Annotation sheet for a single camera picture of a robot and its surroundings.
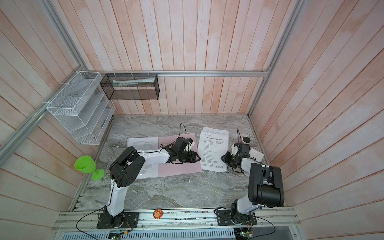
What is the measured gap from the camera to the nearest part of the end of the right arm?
0.72m

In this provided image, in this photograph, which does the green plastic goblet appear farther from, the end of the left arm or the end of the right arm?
the end of the right arm

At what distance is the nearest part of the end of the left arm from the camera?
0.78 m
